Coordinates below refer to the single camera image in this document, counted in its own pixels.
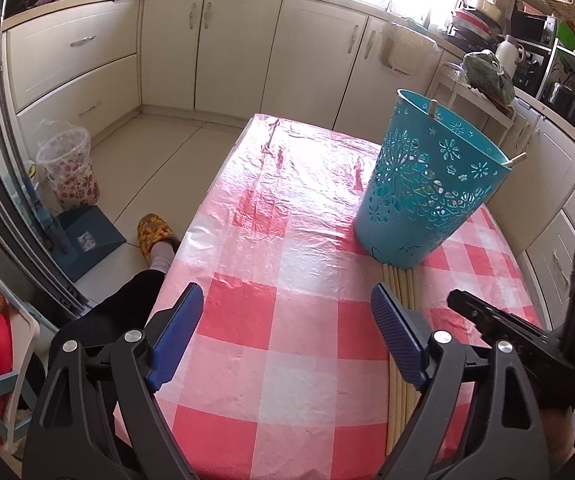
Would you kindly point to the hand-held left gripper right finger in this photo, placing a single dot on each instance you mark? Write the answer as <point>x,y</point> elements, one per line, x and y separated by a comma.
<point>392,325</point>

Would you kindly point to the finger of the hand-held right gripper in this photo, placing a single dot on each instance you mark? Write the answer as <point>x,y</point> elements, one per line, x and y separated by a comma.
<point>472,307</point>

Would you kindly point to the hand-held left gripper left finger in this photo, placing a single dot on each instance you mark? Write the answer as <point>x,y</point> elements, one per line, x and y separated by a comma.
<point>180,330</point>

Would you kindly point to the row of wooden chopsticks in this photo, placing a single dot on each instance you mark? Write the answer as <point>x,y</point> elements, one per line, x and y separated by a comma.
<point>400,276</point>

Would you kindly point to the teal perforated plastic basket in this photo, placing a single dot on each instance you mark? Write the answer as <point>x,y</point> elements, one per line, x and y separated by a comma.
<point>417,200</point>

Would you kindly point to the person's leg in black pants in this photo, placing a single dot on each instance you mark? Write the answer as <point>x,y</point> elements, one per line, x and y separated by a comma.
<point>117,300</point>

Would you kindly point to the yellow floral slipper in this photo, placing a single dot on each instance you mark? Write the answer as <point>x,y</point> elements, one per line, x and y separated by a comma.
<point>155,230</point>

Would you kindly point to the blue dustpan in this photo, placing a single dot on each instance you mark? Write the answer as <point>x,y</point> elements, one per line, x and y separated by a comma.
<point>92,255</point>

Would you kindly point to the cream side cabinets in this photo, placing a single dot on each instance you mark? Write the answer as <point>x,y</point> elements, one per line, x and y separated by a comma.
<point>557,170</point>

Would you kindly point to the pink checked plastic tablecloth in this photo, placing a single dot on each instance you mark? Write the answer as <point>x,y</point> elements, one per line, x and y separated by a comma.
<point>292,260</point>

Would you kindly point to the white and blue rack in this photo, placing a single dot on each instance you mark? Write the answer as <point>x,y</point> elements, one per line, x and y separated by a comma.
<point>22,330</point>

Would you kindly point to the clear floral trash bin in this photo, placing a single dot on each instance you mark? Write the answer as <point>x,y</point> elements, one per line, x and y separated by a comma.
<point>70,180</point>

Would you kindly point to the steel pot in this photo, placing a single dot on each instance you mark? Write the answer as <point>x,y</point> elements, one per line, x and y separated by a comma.
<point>562,97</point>

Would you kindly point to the white shelf trolley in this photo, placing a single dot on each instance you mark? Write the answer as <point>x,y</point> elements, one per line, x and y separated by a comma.
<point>467,95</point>

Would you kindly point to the bag of green vegetables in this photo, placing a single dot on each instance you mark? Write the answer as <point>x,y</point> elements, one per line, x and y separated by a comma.
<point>490,77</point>

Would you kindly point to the white thermos jug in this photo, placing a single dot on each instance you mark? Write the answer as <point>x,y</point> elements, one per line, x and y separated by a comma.
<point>510,55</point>

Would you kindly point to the green plastic item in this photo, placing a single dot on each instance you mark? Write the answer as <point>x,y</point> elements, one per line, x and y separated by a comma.
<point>567,34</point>

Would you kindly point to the black microwave oven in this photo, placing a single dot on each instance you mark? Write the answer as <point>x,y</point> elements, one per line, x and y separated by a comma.
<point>530,27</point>

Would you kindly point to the clear hanging plastic bag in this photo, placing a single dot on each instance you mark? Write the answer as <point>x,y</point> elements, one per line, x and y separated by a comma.
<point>407,45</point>

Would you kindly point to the stack of bowls and dishes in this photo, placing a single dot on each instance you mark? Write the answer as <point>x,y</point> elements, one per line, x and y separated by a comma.
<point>472,20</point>

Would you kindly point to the cream kitchen base cabinets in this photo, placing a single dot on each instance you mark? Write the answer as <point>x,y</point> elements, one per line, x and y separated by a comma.
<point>267,45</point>

